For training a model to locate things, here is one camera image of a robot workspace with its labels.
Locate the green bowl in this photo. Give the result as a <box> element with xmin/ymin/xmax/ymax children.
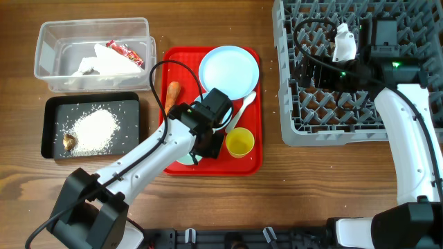
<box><xmin>177</xmin><ymin>153</ymin><xmax>202</xmax><ymax>165</ymax></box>

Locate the yellow plastic cup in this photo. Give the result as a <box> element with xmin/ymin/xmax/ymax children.
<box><xmin>225</xmin><ymin>127</ymin><xmax>255</xmax><ymax>158</ymax></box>

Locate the orange carrot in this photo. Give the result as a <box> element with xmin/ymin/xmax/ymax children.
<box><xmin>165</xmin><ymin>81</ymin><xmax>181</xmax><ymax>113</ymax></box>

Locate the white rice pile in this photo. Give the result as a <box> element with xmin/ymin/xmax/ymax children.
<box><xmin>63</xmin><ymin>108</ymin><xmax>120</xmax><ymax>157</ymax></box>

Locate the white napkin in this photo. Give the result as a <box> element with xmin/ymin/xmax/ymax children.
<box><xmin>72</xmin><ymin>44</ymin><xmax>142</xmax><ymax>76</ymax></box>

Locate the brown food scrap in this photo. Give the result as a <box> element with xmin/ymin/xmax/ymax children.
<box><xmin>63</xmin><ymin>134</ymin><xmax>76</xmax><ymax>151</ymax></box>

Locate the red snack wrapper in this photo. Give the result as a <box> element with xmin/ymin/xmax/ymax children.
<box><xmin>106</xmin><ymin>40</ymin><xmax>145</xmax><ymax>68</ymax></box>

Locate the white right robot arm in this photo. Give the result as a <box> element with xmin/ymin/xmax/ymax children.
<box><xmin>294</xmin><ymin>17</ymin><xmax>442</xmax><ymax>248</ymax></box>

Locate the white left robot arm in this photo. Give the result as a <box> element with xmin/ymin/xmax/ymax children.
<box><xmin>24</xmin><ymin>89</ymin><xmax>233</xmax><ymax>248</ymax></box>

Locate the grey dishwasher rack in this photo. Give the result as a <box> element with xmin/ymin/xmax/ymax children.
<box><xmin>272</xmin><ymin>0</ymin><xmax>442</xmax><ymax>146</ymax></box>

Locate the black waste tray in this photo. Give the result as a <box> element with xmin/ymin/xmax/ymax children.
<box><xmin>41</xmin><ymin>92</ymin><xmax>140</xmax><ymax>160</ymax></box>

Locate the light blue bowl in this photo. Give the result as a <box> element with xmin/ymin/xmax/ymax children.
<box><xmin>190</xmin><ymin>96</ymin><xmax>233</xmax><ymax>132</ymax></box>

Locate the red plastic tray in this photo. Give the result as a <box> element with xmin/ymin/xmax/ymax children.
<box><xmin>163</xmin><ymin>46</ymin><xmax>262</xmax><ymax>176</ymax></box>

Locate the white plastic spoon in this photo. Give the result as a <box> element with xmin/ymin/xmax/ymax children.
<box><xmin>225</xmin><ymin>91</ymin><xmax>257</xmax><ymax>133</ymax></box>

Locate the light blue plate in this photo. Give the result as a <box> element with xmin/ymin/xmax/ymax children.
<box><xmin>198</xmin><ymin>46</ymin><xmax>260</xmax><ymax>100</ymax></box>

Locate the clear plastic bin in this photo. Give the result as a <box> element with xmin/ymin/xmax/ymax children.
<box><xmin>34</xmin><ymin>17</ymin><xmax>156</xmax><ymax>93</ymax></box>

